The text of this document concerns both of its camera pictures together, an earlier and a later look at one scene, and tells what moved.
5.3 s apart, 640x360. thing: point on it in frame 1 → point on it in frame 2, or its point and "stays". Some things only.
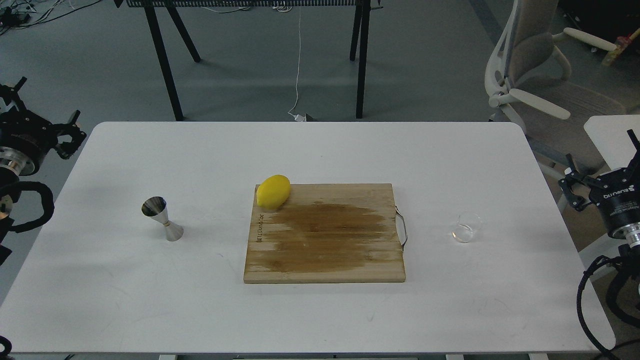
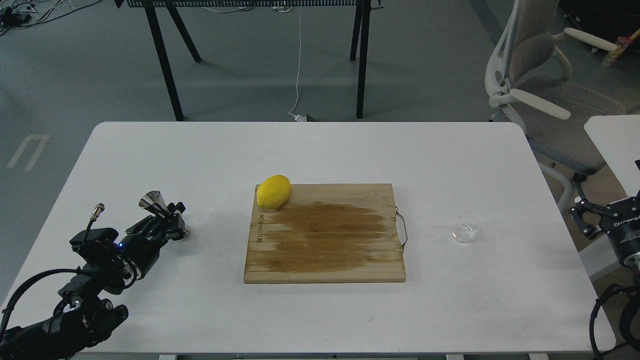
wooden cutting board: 326,233 stays
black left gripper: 21,129 → 142,248
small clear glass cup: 467,223 stays
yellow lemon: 273,191 stays
